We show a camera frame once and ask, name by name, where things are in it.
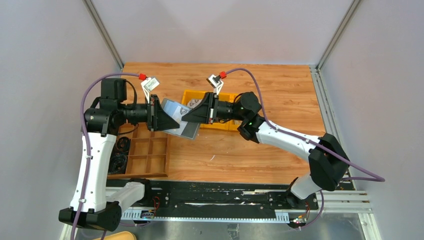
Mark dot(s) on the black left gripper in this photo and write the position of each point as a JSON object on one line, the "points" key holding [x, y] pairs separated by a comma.
{"points": [[158, 119]]}

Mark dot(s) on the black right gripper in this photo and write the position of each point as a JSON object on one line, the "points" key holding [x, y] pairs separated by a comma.
{"points": [[202, 113]]}

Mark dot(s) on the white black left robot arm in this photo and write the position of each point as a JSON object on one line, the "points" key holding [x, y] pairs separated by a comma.
{"points": [[90, 207]]}

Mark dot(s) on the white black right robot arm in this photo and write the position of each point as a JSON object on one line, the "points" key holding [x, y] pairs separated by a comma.
{"points": [[325, 169]]}

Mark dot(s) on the silver VIP card stack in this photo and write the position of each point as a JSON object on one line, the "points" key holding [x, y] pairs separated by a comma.
{"points": [[192, 103]]}

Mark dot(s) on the yellow bin with silver cards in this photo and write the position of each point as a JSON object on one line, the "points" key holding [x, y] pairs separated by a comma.
{"points": [[191, 94]]}

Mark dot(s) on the yellow bin with black cards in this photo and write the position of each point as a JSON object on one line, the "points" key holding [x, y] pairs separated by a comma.
{"points": [[226, 126]]}

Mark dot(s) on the wooden compartment tray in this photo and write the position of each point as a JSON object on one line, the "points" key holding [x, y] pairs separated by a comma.
{"points": [[149, 153]]}

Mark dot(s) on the dark rolled belts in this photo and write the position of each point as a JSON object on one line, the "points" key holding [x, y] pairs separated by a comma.
{"points": [[119, 156]]}

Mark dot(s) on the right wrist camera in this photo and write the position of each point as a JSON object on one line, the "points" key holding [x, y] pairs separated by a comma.
{"points": [[216, 82]]}

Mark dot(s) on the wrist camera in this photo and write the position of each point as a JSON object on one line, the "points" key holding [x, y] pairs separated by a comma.
{"points": [[216, 82], [148, 85]]}

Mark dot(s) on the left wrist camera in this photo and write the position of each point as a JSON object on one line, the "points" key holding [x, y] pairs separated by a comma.
{"points": [[148, 85]]}

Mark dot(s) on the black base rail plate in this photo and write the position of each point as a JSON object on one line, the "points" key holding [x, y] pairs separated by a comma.
{"points": [[220, 201]]}

